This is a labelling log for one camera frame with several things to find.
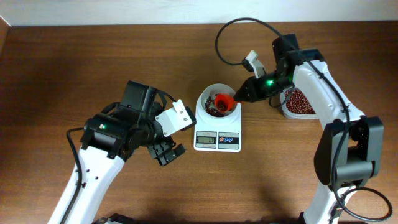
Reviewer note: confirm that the red beans in bowl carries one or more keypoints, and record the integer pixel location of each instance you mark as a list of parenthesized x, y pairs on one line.
[(211, 109)]

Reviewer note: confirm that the clear plastic container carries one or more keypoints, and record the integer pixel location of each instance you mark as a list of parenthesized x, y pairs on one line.
[(290, 115)]

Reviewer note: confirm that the white digital kitchen scale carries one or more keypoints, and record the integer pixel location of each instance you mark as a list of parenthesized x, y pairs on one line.
[(218, 135)]

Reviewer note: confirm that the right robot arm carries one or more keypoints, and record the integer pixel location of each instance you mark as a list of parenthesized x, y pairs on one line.
[(349, 151)]

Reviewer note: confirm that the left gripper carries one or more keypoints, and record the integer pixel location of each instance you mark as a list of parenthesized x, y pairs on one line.
[(157, 152)]

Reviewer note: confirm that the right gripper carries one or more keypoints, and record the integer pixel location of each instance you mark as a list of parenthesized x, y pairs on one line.
[(251, 90)]

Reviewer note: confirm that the white bowl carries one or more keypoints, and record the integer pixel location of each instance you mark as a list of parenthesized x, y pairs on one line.
[(212, 91)]

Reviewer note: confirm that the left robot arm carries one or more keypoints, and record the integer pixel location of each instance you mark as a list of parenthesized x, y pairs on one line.
[(97, 163)]

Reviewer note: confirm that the red beans in container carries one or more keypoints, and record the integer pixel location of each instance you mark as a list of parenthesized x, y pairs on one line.
[(298, 103)]

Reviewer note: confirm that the orange measuring scoop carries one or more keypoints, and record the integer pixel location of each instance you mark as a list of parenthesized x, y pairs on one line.
[(224, 102)]

